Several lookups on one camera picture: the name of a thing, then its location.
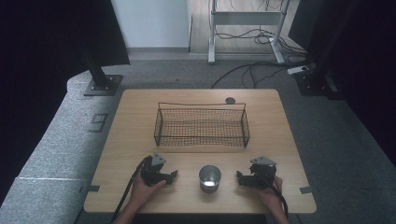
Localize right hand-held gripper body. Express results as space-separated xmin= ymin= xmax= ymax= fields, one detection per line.
xmin=249 ymin=156 xmax=277 ymax=189

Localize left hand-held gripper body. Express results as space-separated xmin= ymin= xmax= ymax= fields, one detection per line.
xmin=140 ymin=152 xmax=167 ymax=188

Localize metal cup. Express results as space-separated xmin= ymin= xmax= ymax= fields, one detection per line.
xmin=198 ymin=164 xmax=222 ymax=194

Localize black wire mesh basket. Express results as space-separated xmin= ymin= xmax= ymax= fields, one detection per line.
xmin=153 ymin=102 xmax=251 ymax=148

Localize person's left hand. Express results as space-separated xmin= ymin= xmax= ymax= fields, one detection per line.
xmin=129 ymin=177 xmax=168 ymax=213

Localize person's right hand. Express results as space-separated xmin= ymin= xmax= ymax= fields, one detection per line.
xmin=254 ymin=175 xmax=284 ymax=211

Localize dark tape floor mark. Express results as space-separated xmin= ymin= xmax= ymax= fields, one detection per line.
xmin=88 ymin=113 xmax=109 ymax=133

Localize white power strip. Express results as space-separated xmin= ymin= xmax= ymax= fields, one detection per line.
xmin=286 ymin=64 xmax=310 ymax=76

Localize black curtain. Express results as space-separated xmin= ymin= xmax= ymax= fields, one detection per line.
xmin=288 ymin=0 xmax=396 ymax=167
xmin=0 ymin=0 xmax=131 ymax=206

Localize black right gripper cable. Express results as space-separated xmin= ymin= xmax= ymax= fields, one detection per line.
xmin=255 ymin=173 xmax=290 ymax=218

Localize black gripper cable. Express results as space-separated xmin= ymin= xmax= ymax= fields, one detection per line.
xmin=107 ymin=156 xmax=151 ymax=224
xmin=255 ymin=173 xmax=290 ymax=218

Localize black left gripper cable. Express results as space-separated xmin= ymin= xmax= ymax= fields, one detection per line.
xmin=107 ymin=156 xmax=151 ymax=224

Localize black stand with base plate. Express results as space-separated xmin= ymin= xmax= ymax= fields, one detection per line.
xmin=293 ymin=0 xmax=344 ymax=101
xmin=81 ymin=46 xmax=124 ymax=97

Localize black floor cables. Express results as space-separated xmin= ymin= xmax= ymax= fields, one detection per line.
xmin=210 ymin=0 xmax=316 ymax=90

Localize white metal desk frame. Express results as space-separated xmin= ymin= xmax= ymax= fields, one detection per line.
xmin=207 ymin=0 xmax=291 ymax=65

